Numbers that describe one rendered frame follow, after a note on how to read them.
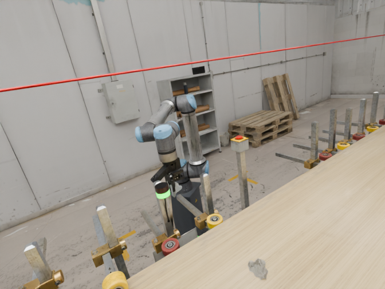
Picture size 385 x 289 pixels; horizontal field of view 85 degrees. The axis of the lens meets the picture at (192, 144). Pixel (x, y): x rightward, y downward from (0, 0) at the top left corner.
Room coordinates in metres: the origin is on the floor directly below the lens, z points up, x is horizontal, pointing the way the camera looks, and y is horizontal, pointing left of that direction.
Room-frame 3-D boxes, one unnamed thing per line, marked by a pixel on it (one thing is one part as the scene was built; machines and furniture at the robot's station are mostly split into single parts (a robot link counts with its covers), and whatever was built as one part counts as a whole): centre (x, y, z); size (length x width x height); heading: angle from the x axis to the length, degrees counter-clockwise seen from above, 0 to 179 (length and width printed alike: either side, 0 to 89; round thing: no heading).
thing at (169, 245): (0.75, 0.17, 0.85); 0.08 x 0.08 x 0.11
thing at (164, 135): (0.98, 0.13, 1.32); 0.10 x 0.09 x 0.12; 169
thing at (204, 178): (0.98, -0.03, 0.87); 0.04 x 0.04 x 0.48; 29
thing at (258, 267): (0.57, -0.16, 0.91); 0.09 x 0.07 x 0.02; 176
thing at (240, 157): (1.11, -0.26, 0.93); 0.05 x 0.05 x 0.45; 29
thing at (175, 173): (0.98, 0.12, 1.15); 0.09 x 0.08 x 0.12; 119
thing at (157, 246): (0.85, 0.20, 0.85); 0.14 x 0.06 x 0.05; 119
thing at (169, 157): (0.98, 0.13, 1.24); 0.10 x 0.09 x 0.05; 29
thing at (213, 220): (0.87, -0.05, 0.85); 0.08 x 0.08 x 0.11
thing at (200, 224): (0.97, -0.01, 0.84); 0.14 x 0.06 x 0.05; 119
